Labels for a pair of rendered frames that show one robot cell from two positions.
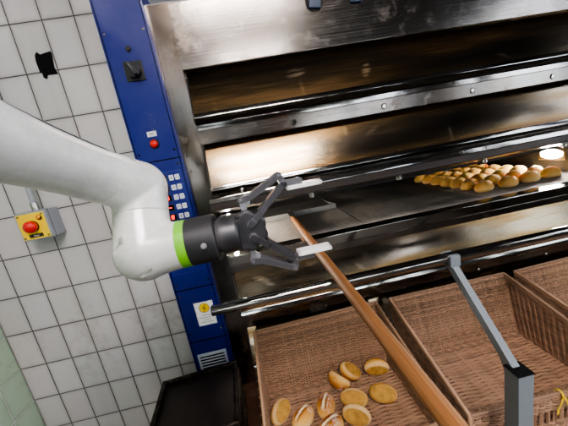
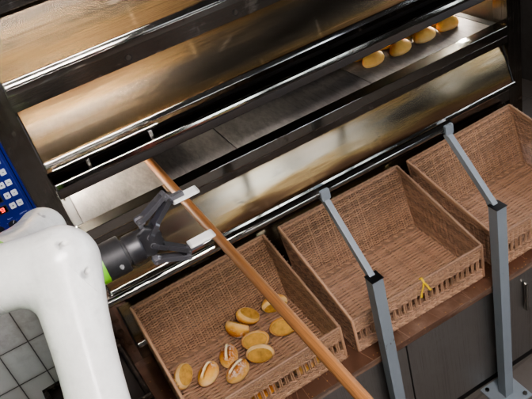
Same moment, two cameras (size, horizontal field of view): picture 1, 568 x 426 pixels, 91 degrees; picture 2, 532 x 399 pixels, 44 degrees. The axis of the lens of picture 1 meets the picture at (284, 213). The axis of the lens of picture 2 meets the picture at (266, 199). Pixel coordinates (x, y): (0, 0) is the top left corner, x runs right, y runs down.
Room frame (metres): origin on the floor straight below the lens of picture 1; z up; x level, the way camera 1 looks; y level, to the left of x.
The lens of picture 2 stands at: (-0.77, 0.09, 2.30)
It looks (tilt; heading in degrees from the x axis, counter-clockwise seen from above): 34 degrees down; 346
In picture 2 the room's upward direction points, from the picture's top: 17 degrees counter-clockwise
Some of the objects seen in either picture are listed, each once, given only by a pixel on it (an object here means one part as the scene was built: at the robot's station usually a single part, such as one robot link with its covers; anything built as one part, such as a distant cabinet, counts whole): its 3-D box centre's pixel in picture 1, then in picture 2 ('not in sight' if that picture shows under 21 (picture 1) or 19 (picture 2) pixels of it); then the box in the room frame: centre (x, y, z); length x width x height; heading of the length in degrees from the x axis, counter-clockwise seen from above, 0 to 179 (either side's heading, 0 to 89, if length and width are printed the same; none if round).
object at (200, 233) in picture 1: (205, 238); (114, 256); (0.53, 0.16, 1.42); 0.12 x 0.06 x 0.09; 6
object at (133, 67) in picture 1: (130, 62); not in sight; (1.02, 0.40, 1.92); 0.06 x 0.04 x 0.11; 95
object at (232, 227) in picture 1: (243, 231); (143, 242); (0.54, 0.09, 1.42); 0.09 x 0.07 x 0.08; 96
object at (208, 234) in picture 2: (314, 248); (201, 238); (0.55, -0.05, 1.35); 0.07 x 0.03 x 0.01; 96
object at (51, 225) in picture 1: (40, 223); not in sight; (0.99, 0.85, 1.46); 0.10 x 0.07 x 0.10; 95
